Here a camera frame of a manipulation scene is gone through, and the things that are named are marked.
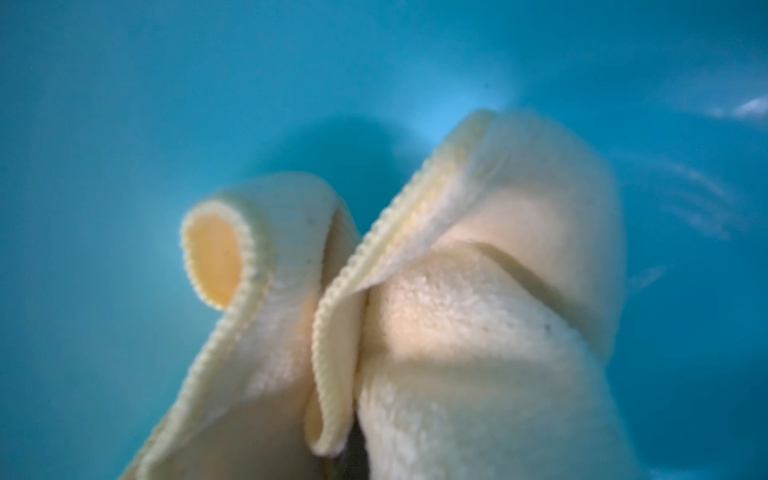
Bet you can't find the cream yellow microfibre cloth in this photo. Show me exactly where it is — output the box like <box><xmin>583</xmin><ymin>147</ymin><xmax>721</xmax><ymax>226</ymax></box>
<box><xmin>124</xmin><ymin>109</ymin><xmax>649</xmax><ymax>479</ymax></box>

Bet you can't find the teal bucket with sticker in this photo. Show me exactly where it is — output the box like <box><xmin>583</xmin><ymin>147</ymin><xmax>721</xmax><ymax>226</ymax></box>
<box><xmin>1</xmin><ymin>1</ymin><xmax>767</xmax><ymax>479</ymax></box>

